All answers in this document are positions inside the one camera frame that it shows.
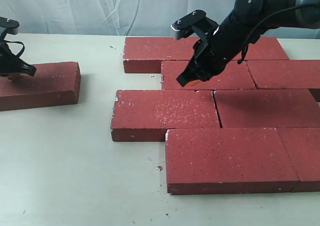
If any red brick second row right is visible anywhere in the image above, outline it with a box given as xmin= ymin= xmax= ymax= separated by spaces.
xmin=246 ymin=60 xmax=320 ymax=102

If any red brick third row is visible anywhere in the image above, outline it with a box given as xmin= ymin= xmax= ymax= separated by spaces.
xmin=213 ymin=89 xmax=320 ymax=128

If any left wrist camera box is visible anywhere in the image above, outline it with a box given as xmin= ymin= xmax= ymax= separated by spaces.
xmin=0 ymin=17 xmax=20 ymax=35

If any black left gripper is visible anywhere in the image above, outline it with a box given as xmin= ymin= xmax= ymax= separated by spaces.
xmin=0 ymin=48 xmax=37 ymax=76

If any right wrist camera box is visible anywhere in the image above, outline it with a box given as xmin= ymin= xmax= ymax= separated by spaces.
xmin=170 ymin=10 xmax=219 ymax=40

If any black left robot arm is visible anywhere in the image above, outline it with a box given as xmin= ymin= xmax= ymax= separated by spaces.
xmin=0 ymin=29 xmax=37 ymax=77

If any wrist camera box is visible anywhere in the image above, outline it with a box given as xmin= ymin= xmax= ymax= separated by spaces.
xmin=170 ymin=10 xmax=219 ymax=40
xmin=0 ymin=17 xmax=20 ymax=35

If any light blue backdrop cloth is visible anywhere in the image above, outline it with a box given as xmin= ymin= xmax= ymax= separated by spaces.
xmin=0 ymin=0 xmax=320 ymax=38

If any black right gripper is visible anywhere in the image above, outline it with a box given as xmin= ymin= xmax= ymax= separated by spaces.
xmin=176 ymin=33 xmax=233 ymax=87

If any red brick with chipped corner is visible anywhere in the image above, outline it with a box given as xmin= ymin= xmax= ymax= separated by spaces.
xmin=110 ymin=90 xmax=220 ymax=142

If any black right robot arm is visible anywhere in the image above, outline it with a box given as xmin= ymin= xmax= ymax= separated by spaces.
xmin=171 ymin=0 xmax=320 ymax=87

